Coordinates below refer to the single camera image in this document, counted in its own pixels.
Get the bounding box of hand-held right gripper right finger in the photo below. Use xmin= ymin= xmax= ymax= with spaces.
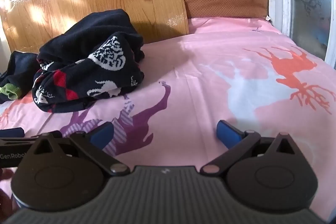
xmin=201 ymin=120 xmax=303 ymax=176

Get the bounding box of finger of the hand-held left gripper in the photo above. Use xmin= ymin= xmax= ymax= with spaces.
xmin=0 ymin=128 xmax=25 ymax=138

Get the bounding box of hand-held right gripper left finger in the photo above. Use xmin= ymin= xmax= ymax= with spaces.
xmin=31 ymin=122 xmax=130 ymax=176

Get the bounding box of dark garment with green trim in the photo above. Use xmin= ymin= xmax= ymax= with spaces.
xmin=0 ymin=51 xmax=40 ymax=105

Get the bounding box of dark patterned knit sweater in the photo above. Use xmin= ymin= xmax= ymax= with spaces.
xmin=32 ymin=9 xmax=145 ymax=114

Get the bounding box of person's left hand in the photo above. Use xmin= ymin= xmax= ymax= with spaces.
xmin=0 ymin=168 xmax=15 ymax=182

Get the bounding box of pink deer print bedsheet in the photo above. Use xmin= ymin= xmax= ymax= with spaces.
xmin=0 ymin=15 xmax=336 ymax=224

